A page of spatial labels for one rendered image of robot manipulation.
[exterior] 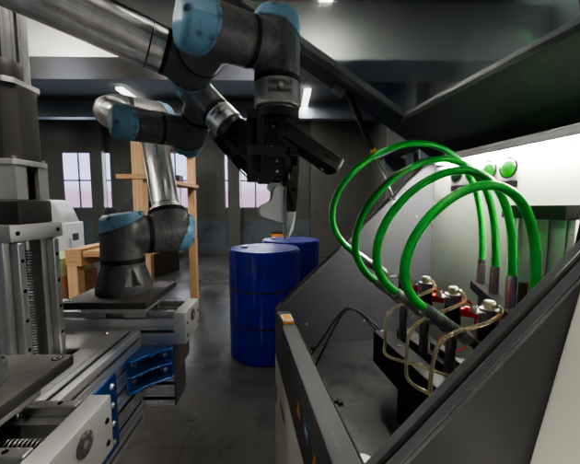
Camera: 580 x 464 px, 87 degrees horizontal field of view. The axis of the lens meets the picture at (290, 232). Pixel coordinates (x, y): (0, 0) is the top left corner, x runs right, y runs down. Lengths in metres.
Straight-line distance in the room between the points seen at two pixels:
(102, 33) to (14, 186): 0.35
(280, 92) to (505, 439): 0.54
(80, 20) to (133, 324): 0.70
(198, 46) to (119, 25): 0.14
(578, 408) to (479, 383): 0.10
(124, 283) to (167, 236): 0.17
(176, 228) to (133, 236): 0.12
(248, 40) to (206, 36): 0.06
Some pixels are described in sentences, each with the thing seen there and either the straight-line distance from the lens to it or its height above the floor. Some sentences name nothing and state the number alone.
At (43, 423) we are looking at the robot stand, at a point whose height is 0.98.
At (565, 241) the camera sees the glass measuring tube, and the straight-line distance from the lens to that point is 0.82.
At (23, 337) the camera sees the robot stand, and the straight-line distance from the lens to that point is 0.82.
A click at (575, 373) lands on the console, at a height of 1.10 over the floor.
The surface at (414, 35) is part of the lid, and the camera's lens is 0.82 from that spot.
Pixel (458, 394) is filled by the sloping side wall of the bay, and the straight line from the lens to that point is 0.45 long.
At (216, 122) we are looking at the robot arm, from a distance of 0.74.
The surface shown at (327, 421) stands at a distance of 0.57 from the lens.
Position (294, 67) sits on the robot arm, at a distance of 0.54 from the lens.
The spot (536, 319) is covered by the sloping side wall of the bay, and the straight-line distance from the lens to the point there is 0.47.
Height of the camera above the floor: 1.29
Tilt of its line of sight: 5 degrees down
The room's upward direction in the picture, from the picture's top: straight up
